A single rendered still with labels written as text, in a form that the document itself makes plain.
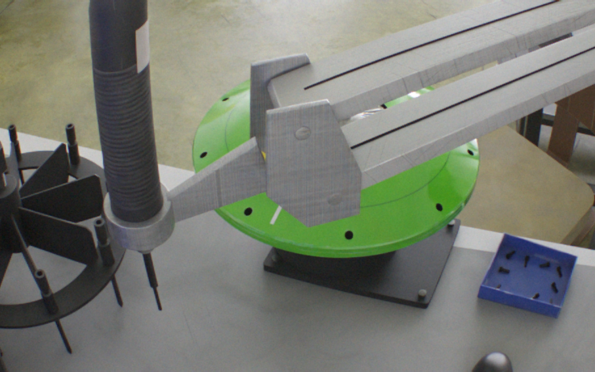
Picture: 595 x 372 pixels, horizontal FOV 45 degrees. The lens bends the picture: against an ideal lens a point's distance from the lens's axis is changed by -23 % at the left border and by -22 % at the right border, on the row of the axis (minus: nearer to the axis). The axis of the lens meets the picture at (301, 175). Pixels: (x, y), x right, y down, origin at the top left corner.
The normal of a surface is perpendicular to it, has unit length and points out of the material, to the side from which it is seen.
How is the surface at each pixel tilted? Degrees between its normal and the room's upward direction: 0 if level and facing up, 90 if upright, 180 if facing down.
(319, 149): 90
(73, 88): 0
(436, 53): 19
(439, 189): 24
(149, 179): 90
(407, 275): 0
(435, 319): 0
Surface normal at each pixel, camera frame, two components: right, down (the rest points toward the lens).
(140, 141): 0.63, 0.50
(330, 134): 0.22, 0.63
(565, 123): -0.73, 0.32
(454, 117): -0.32, -0.67
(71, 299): -0.02, -0.80
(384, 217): 0.10, -0.44
